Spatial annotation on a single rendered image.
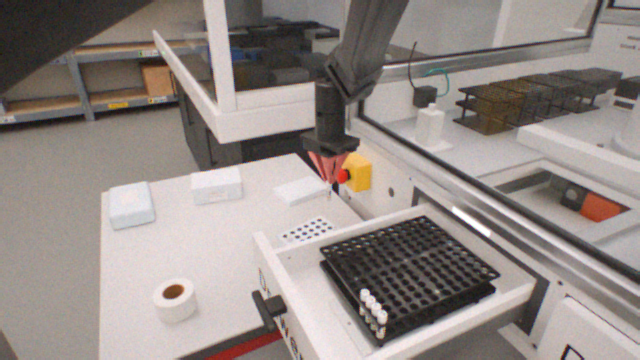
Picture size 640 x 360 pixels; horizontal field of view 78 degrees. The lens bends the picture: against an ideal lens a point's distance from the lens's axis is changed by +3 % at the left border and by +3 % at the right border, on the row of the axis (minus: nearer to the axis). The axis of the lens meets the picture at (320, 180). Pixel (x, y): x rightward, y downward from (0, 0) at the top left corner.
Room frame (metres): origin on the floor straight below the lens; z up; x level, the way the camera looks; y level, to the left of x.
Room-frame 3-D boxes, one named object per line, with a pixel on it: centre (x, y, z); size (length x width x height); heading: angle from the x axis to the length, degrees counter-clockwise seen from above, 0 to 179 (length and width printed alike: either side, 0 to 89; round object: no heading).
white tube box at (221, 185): (0.90, 0.28, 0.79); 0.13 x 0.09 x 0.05; 107
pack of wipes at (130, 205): (0.81, 0.48, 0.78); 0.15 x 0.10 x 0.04; 25
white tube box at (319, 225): (0.67, 0.02, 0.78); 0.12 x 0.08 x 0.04; 129
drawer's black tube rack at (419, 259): (0.47, -0.14, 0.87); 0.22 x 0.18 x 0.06; 116
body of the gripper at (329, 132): (0.67, -0.02, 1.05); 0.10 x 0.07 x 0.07; 47
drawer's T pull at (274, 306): (0.37, 0.07, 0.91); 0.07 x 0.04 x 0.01; 26
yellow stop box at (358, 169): (0.81, -0.08, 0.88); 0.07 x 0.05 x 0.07; 26
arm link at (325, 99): (0.68, -0.02, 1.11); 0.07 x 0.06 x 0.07; 139
